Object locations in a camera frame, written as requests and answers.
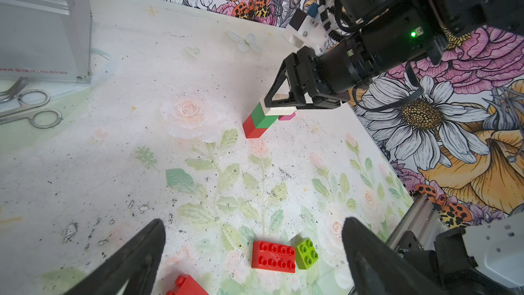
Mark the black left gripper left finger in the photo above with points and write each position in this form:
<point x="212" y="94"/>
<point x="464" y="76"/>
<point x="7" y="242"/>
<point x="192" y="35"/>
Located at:
<point x="130" y="270"/>

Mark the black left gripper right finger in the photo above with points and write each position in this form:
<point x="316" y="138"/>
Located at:
<point x="376" y="269"/>

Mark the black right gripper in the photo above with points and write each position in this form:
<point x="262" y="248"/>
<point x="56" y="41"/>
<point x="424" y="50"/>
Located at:
<point x="399" y="36"/>

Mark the white lego brick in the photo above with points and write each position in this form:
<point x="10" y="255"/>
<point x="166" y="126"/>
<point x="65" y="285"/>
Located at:
<point x="276" y="111"/>

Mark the magenta lego brick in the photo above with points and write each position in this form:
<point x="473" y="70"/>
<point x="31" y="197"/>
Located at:
<point x="288" y="117"/>

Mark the red square lego brick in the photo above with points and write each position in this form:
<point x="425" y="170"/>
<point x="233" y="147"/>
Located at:
<point x="186" y="285"/>

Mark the dark green lego brick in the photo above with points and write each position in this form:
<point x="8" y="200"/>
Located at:
<point x="260" y="119"/>

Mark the long red lego brick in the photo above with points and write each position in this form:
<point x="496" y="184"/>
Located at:
<point x="273" y="257"/>

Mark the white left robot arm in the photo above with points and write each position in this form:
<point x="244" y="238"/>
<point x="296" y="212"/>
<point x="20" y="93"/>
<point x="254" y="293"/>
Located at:
<point x="482" y="259"/>

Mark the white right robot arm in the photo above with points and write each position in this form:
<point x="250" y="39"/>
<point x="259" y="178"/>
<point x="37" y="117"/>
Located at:
<point x="341" y="18"/>

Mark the lime green lego brick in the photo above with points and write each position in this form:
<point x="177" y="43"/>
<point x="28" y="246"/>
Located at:
<point x="305" y="254"/>

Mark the steel surgical scissors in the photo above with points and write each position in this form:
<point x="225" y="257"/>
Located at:
<point x="30" y="112"/>

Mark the steel forceps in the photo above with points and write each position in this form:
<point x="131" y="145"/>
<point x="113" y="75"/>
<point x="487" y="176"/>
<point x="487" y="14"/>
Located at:
<point x="14" y="91"/>

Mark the silver metal case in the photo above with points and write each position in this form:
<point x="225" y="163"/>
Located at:
<point x="46" y="40"/>

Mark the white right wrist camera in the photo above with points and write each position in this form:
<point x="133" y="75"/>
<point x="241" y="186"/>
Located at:
<point x="306" y="29"/>

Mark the aluminium front rail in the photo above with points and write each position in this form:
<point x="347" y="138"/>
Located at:
<point x="422" y="223"/>

